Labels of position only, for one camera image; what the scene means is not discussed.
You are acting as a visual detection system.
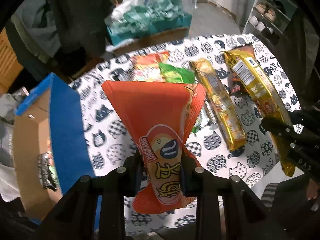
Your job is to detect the black snack packet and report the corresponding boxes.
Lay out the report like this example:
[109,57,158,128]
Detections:
[37,151,59,192]

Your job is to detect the long gold biscuit pack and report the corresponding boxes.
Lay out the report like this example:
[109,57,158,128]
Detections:
[222,49,296,177]

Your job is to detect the orange Longkang snack bag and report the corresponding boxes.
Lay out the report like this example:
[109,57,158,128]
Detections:
[101,81,206,214]

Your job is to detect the green snack bag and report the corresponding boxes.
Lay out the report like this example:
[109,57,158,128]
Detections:
[159,63,195,84]

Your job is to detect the blue cardboard box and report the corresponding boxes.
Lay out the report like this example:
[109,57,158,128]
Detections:
[12,73,95,219]

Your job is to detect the cat pattern tablecloth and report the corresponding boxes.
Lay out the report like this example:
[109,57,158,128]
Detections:
[71,34,300,236]

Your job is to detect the shoe rack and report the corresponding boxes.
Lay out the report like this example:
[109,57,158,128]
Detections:
[242,0,297,47]

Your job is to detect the wooden louvered door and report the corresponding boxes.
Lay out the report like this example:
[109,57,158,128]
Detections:
[0,28,23,94]

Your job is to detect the orange yellow snack bag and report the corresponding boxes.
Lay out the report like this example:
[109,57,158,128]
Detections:
[131,51,169,82]

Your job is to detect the brown cardboard box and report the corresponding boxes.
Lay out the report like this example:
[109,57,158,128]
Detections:
[113,28,189,56]

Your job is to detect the grey hanging jacket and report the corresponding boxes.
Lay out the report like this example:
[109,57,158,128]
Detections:
[6,0,63,63]

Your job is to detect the teal plastic bag pile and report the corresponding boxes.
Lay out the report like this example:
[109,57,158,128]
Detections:
[105,0,192,44]

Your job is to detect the black hanging coat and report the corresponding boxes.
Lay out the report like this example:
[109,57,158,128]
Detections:
[48,0,116,76]

